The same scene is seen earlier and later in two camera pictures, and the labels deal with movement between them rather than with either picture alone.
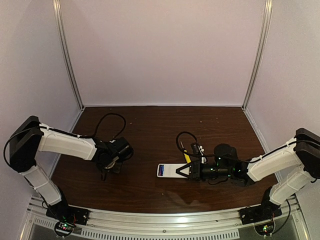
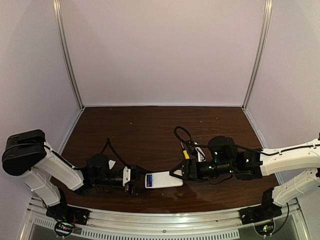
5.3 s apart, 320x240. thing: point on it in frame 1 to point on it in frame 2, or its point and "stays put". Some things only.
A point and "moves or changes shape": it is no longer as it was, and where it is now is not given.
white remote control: (170, 170) moves or changes shape
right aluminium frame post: (260, 50) stays put
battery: (161, 170) to (149, 180)
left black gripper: (110, 169) to (133, 180)
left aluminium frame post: (57, 16) stays put
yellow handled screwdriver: (187, 158) stays put
